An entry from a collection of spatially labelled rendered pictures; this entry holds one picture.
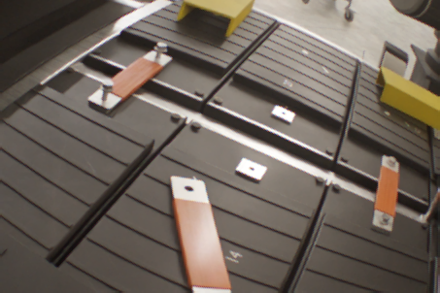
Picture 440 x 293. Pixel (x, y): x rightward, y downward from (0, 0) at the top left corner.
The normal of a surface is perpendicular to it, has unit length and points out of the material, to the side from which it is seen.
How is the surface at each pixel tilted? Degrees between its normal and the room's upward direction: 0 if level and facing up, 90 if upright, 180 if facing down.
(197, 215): 0
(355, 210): 0
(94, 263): 0
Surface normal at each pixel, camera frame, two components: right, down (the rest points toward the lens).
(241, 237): 0.29, -0.83
